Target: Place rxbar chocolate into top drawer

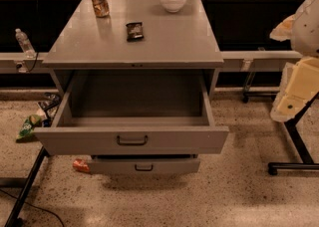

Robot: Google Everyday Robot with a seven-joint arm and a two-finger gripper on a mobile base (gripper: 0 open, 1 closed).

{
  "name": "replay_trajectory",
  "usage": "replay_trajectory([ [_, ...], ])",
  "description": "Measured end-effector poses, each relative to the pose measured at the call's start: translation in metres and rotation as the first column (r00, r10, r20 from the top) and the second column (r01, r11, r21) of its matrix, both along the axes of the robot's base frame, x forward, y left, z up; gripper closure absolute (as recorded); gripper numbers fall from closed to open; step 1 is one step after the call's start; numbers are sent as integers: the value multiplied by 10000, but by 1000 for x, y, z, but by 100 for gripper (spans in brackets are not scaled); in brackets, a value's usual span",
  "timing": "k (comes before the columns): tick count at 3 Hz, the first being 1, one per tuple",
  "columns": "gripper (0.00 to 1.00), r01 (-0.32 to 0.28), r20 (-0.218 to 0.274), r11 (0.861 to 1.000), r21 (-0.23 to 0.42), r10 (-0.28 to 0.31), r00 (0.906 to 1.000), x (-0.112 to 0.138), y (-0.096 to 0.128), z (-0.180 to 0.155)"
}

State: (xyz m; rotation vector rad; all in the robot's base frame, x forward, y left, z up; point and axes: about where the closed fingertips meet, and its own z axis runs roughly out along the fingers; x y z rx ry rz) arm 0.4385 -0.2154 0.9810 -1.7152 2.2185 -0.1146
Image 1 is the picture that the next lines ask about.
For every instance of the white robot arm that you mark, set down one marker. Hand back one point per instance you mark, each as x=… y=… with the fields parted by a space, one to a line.
x=305 y=31

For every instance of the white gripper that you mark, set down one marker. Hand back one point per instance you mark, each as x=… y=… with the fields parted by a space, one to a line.
x=307 y=30

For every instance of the orange soda can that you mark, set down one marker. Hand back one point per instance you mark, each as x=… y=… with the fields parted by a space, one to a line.
x=101 y=8

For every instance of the black table leg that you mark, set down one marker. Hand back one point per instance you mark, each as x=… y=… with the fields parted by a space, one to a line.
x=25 y=184

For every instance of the dark rxbar chocolate wrapper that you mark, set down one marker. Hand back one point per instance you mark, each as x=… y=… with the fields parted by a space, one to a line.
x=134 y=31

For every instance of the clear plastic water bottle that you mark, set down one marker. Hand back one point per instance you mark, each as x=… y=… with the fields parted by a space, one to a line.
x=25 y=44

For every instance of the dark snack packets pile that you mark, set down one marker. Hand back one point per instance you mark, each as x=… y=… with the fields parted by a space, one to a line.
x=49 y=106

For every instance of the grey lower drawer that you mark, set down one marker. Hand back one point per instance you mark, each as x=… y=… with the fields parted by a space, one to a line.
x=144 y=164

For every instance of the grey metal drawer cabinet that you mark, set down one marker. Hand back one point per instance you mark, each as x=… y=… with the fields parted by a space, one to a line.
x=171 y=40

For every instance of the orange snack bag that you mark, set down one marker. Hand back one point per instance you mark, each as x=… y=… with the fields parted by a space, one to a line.
x=81 y=165

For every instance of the open grey top drawer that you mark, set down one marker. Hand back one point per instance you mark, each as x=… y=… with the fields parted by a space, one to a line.
x=127 y=112

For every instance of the green chip bag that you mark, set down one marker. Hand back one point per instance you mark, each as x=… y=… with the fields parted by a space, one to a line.
x=28 y=126

